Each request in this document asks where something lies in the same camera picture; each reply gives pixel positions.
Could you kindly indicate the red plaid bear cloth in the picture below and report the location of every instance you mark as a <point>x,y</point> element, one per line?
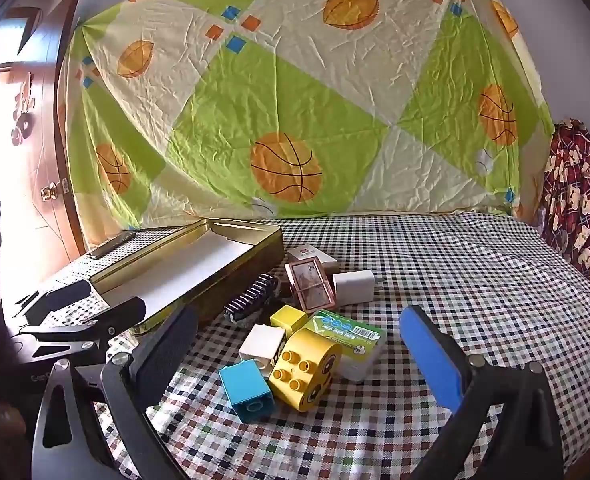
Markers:
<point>575,200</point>

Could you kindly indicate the gold tin box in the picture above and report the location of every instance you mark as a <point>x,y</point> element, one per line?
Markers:
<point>185,270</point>

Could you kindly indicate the door ornament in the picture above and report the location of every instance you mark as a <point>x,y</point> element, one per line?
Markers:
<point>22,120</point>

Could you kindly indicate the white charger plug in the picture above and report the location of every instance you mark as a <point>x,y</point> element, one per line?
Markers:
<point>352,286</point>

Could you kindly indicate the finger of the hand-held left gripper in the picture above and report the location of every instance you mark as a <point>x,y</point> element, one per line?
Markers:
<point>105,322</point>
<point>60,300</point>

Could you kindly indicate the brass door knob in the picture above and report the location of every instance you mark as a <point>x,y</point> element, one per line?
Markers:
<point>50,191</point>

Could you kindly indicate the white box with red mark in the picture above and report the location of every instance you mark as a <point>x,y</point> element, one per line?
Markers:
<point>315,256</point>

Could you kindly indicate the white toy block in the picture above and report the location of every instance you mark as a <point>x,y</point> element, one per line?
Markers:
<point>261,342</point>

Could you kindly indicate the checked bed sheet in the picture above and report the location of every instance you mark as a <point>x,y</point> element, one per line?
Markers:
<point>475,285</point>

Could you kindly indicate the yellow cube block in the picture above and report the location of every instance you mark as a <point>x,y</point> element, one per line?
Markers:
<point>287,316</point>

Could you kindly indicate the green label floss box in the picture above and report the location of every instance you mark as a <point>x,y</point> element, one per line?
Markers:
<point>360,340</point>

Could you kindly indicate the yellow round block with eyes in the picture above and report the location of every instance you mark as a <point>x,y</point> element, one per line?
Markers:
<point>310,355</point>

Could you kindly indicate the pink framed box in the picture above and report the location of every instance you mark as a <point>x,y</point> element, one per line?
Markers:
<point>309,285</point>

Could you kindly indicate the blue toy block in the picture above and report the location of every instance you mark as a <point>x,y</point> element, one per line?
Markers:
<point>242,382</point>

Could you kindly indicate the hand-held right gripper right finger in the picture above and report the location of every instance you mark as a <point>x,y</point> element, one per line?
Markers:
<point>430,355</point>

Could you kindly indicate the brown comb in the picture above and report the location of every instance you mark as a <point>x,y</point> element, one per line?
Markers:
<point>250,300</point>

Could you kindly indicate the dark phone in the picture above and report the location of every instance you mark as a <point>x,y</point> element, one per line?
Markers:
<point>110,246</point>

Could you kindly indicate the wooden door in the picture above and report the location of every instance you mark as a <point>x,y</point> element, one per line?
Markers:
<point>45,110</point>

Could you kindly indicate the green basketball print blanket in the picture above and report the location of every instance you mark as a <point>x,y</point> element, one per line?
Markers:
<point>295,85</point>

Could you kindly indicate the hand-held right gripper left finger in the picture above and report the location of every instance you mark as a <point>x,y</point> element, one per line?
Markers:
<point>167,345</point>

